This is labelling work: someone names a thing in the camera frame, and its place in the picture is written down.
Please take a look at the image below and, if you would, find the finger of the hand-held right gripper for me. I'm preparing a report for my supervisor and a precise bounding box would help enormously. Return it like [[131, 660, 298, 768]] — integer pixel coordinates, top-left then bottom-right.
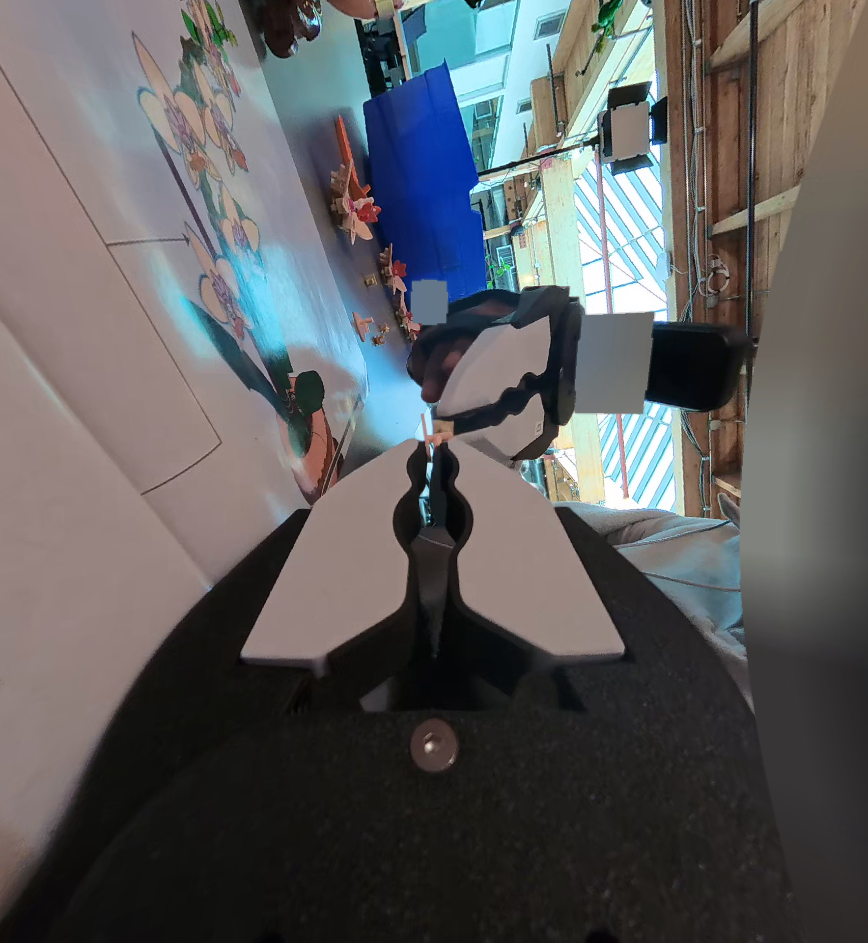
[[445, 368, 578, 464], [434, 317, 556, 421]]

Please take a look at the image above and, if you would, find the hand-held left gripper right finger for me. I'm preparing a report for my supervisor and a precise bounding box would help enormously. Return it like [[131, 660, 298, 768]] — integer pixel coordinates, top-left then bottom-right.
[[434, 435, 628, 662]]

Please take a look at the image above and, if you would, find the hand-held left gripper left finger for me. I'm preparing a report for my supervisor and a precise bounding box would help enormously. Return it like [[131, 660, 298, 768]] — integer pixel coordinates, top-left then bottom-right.
[[241, 440, 435, 676]]

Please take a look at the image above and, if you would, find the person's right hand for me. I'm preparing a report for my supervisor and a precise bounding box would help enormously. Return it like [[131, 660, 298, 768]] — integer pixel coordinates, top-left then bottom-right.
[[406, 291, 531, 405]]

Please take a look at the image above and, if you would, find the person's grey hoodie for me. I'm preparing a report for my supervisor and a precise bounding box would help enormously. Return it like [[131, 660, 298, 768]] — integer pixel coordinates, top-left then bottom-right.
[[574, 499, 746, 664]]

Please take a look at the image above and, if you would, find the blue cardboard box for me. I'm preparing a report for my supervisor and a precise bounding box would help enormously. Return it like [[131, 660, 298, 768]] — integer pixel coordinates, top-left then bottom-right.
[[364, 62, 488, 297]]

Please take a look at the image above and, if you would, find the studio light panel on stand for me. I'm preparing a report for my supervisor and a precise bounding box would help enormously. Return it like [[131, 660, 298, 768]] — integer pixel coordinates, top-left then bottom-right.
[[476, 83, 671, 182]]

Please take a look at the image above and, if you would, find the orange brick separator tool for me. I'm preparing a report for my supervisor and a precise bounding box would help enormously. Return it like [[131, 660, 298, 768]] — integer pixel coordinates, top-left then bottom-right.
[[334, 114, 370, 189]]

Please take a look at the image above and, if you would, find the orchid instruction booklet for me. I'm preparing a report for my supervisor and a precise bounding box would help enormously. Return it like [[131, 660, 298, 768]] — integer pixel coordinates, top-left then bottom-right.
[[0, 0, 370, 848]]

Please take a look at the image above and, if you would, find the brick orchid model in pot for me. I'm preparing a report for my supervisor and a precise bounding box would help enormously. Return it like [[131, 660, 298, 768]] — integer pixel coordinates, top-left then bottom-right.
[[260, 0, 399, 58]]

